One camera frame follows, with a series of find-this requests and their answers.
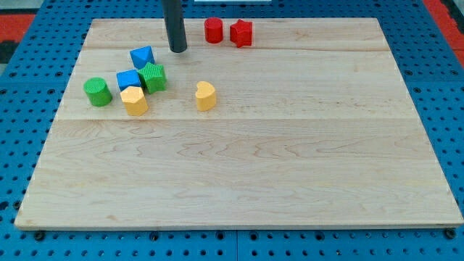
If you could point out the green star block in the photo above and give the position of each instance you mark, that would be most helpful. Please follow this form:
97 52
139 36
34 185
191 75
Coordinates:
152 77

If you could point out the red star block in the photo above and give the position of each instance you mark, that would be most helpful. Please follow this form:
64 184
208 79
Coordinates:
241 33

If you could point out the blue triangle block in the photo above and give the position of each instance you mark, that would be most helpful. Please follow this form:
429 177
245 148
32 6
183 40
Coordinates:
141 56

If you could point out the yellow heart block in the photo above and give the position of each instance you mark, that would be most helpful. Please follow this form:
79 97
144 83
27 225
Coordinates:
205 96

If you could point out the light wooden board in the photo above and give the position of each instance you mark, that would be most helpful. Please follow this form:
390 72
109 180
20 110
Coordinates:
314 128

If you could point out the yellow hexagon block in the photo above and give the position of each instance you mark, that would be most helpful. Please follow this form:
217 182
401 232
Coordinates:
134 100

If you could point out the red cylinder block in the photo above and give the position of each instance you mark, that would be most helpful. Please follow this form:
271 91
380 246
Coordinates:
213 30

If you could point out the blue cube block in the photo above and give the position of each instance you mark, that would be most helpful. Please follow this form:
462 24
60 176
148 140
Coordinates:
128 78

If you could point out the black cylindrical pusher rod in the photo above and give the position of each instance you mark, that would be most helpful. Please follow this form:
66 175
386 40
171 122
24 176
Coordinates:
174 23

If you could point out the green cylinder block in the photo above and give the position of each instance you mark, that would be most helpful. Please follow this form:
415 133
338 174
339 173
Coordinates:
97 91

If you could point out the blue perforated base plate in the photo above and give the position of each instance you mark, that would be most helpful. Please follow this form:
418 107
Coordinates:
36 77

